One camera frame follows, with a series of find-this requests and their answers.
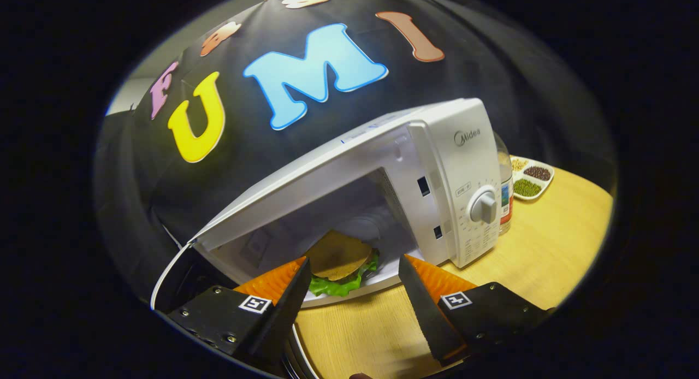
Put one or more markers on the white microwave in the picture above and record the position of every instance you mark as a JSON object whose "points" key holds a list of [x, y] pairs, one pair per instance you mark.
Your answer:
{"points": [[458, 166]]}

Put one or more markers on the white divided dish of beans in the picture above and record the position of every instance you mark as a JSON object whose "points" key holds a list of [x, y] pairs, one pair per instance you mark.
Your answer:
{"points": [[527, 188]]}

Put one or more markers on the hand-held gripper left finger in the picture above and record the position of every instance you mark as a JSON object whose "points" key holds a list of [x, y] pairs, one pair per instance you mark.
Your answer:
{"points": [[284, 313]]}

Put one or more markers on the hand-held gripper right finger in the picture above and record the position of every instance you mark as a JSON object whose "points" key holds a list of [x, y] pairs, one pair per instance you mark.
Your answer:
{"points": [[426, 313]]}

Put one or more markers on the clear bottle with red label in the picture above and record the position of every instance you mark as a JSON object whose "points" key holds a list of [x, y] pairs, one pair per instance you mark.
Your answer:
{"points": [[505, 199]]}

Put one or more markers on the sandwich with green lettuce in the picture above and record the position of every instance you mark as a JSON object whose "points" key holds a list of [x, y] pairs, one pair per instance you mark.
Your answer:
{"points": [[338, 256]]}

